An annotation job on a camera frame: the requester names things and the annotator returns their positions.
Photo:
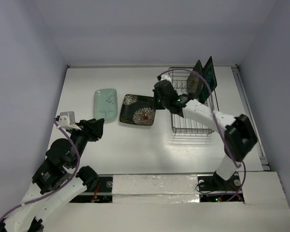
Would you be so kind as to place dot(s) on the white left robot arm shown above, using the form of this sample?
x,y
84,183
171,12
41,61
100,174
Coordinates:
x,y
59,178

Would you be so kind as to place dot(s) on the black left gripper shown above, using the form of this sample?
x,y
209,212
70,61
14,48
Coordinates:
x,y
93,127

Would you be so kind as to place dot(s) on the dark green patterned plate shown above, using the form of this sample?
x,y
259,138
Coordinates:
x,y
210,78

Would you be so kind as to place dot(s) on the right side metal rail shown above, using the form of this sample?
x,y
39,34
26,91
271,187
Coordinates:
x,y
238,80

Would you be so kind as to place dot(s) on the black floral square plate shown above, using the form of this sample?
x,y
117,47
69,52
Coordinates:
x,y
137,110

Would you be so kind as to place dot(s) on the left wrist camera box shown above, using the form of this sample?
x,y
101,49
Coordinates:
x,y
67,120

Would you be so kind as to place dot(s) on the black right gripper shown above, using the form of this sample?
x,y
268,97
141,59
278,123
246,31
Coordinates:
x,y
158,101

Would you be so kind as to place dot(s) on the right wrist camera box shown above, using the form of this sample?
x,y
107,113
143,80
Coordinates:
x,y
164,78

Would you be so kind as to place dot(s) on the light green rectangular plate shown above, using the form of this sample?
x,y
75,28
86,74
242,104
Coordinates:
x,y
106,104

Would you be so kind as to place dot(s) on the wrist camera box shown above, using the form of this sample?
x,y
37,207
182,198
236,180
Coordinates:
x,y
164,78
67,120

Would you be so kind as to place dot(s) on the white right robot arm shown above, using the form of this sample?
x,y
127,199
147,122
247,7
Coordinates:
x,y
236,132

